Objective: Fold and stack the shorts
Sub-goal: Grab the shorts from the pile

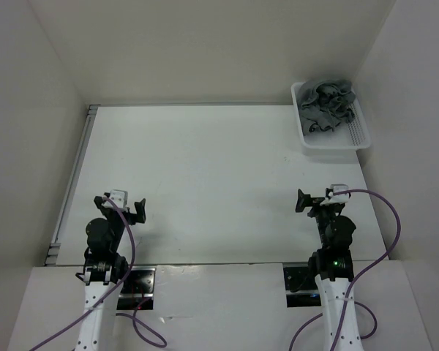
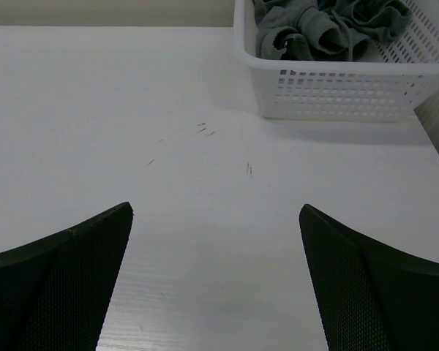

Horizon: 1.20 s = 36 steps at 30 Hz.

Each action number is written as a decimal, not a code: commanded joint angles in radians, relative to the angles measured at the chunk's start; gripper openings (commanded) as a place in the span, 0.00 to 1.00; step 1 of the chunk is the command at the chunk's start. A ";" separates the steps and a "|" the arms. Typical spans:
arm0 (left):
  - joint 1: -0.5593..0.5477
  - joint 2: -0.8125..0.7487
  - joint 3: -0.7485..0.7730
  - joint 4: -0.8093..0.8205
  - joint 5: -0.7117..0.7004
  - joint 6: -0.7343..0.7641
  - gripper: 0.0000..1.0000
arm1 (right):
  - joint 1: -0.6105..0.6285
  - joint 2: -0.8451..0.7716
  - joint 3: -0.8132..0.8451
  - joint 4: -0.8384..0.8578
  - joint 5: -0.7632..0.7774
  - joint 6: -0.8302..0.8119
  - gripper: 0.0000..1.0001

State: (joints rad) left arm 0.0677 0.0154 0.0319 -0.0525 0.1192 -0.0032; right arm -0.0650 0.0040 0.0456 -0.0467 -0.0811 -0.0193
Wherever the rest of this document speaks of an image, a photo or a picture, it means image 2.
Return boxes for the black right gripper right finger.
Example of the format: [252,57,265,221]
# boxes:
[299,204,439,350]

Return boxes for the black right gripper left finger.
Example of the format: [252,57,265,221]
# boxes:
[0,202,133,350]

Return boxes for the grey cotton shorts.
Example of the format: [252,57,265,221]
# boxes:
[253,0,412,61]

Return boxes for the white plastic laundry basket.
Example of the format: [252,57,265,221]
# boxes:
[233,1,439,121]

